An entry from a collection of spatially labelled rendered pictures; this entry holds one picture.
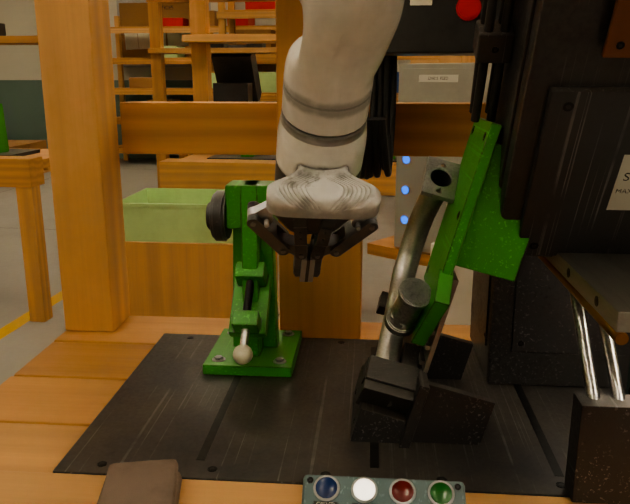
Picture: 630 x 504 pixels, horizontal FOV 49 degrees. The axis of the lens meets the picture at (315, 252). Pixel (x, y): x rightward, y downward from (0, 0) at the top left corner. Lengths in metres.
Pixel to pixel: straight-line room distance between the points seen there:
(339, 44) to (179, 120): 0.79
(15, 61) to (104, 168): 11.32
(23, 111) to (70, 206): 11.27
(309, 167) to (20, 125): 12.04
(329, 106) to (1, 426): 0.66
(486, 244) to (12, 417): 0.65
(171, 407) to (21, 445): 0.18
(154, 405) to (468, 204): 0.48
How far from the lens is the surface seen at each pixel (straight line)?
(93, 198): 1.22
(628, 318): 0.63
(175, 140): 1.25
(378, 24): 0.48
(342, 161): 0.56
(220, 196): 1.00
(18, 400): 1.07
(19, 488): 0.83
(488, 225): 0.78
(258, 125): 1.22
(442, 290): 0.76
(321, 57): 0.49
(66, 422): 0.99
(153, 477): 0.74
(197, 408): 0.93
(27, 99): 12.45
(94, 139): 1.21
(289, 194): 0.54
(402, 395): 0.82
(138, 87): 10.95
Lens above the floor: 1.32
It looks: 14 degrees down
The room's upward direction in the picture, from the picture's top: straight up
